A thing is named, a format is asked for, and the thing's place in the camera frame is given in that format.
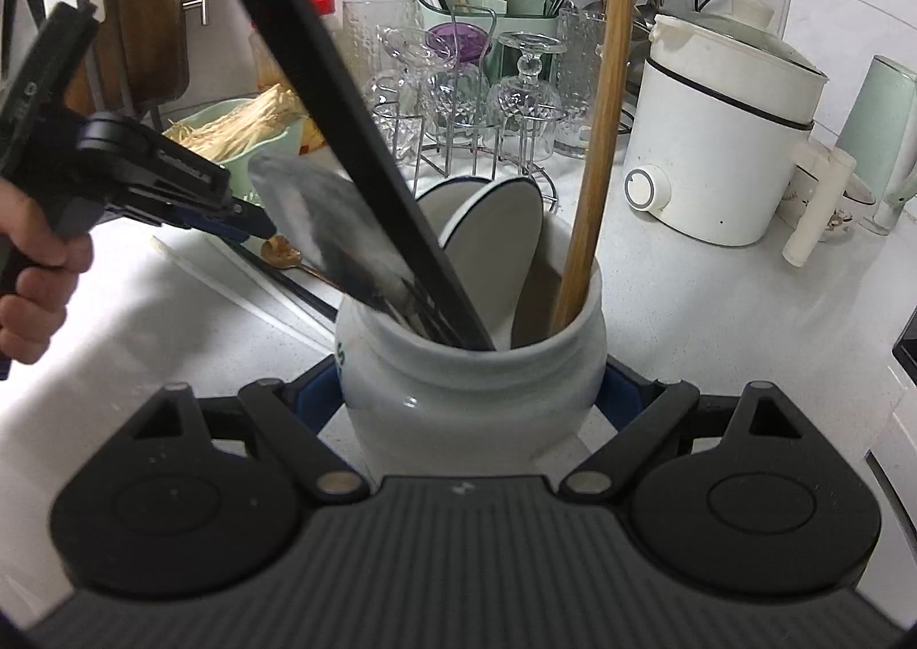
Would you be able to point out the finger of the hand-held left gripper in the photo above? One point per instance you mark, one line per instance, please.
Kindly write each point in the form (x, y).
(243, 226)
(190, 176)

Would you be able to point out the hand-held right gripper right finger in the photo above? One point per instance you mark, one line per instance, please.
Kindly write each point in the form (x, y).
(620, 398)

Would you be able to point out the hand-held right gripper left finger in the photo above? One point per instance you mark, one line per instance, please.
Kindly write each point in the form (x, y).
(315, 391)

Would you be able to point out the white chopstick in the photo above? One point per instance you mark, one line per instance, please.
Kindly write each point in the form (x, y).
(208, 273)
(279, 327)

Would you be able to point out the silver table knife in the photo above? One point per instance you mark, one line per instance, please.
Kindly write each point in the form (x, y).
(322, 212)

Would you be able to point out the black chopstick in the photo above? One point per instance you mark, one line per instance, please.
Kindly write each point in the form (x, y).
(344, 119)

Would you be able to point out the white bowl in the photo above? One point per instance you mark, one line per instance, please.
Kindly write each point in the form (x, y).
(466, 405)

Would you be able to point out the wooden chopstick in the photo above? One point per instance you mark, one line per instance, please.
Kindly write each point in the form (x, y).
(602, 119)

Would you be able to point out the person's left hand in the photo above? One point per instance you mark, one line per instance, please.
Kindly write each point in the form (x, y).
(43, 262)

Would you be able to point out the bundle of bamboo skewers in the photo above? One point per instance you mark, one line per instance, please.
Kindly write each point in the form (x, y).
(236, 119)

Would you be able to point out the green plastic basket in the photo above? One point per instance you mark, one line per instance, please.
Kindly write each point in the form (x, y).
(276, 140)

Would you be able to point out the red-lidded plastic jar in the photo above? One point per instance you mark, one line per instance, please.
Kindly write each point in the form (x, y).
(266, 65)

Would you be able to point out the textured glass pitcher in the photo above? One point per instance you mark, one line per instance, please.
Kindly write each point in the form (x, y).
(365, 47)

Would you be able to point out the white electric cooking pot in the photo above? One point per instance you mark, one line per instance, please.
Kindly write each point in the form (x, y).
(716, 140)

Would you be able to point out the floral ceramic cup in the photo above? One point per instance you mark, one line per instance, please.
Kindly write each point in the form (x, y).
(817, 205)

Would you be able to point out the purple glass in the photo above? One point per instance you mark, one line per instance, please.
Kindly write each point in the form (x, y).
(458, 40)

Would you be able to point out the black gas stove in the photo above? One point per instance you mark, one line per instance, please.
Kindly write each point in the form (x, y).
(906, 341)

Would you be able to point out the cluster of clear stemmed glasses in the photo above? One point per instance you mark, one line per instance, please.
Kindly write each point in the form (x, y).
(523, 98)

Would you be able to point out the tall ribbed clear glass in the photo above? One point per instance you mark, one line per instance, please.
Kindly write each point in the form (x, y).
(573, 83)

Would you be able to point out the green utensil holder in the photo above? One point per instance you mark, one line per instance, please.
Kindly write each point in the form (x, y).
(530, 1)

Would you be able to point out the pale green kettle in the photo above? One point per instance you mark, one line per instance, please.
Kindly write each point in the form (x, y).
(881, 119)

